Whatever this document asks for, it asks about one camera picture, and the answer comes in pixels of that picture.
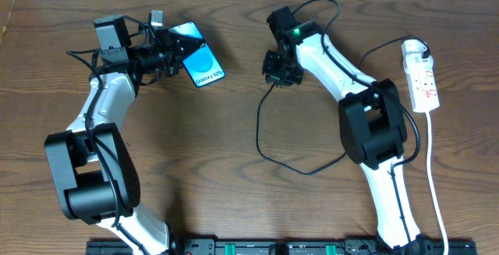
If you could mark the blue Galaxy smartphone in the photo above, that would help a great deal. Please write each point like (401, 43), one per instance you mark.
(202, 66)

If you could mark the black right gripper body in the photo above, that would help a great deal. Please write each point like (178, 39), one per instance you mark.
(278, 69)

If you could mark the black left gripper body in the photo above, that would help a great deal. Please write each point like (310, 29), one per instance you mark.
(174, 52)

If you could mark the black charger plug adapter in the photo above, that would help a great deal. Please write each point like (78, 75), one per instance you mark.
(426, 53)

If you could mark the black mounting rail base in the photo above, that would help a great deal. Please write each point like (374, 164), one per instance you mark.
(347, 246)

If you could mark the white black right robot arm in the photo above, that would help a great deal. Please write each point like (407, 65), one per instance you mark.
(371, 119)

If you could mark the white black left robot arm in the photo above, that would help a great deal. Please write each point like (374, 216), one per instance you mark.
(94, 176)

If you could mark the white power strip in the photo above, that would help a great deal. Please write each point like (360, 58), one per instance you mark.
(420, 76)

